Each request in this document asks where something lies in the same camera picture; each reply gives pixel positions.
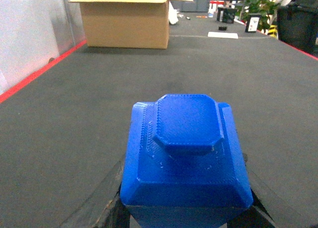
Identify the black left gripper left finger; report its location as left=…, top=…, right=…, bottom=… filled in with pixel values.
left=59, top=156, right=130, bottom=228

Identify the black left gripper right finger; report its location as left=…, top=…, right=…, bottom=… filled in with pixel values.
left=227, top=153, right=276, bottom=228

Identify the blue printed part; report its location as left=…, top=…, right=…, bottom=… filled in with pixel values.
left=120, top=94, right=253, bottom=228

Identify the large cardboard box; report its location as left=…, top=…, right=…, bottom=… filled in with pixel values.
left=69, top=0, right=193, bottom=49

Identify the white flat sheet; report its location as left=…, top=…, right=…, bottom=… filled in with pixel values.
left=208, top=32, right=239, bottom=39

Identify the small black round object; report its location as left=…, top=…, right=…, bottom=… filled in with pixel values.
left=218, top=26, right=228, bottom=31

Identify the black framed sign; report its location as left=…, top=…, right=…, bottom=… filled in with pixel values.
left=245, top=13, right=261, bottom=33

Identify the black office chair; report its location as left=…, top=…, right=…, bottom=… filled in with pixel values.
left=277, top=0, right=318, bottom=54

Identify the green potted plant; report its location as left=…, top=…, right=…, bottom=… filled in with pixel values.
left=241, top=0, right=282, bottom=32

